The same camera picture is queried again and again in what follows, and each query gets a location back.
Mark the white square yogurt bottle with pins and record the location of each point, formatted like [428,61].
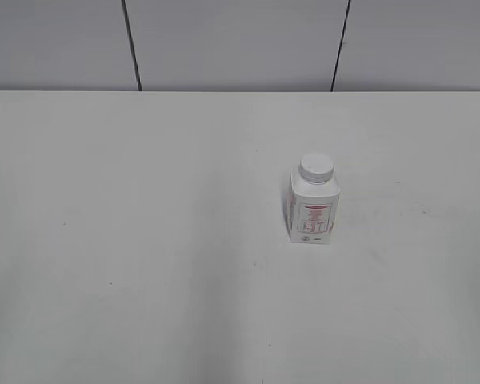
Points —
[311,209]

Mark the white ribbed bottle cap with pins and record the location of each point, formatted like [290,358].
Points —
[316,168]

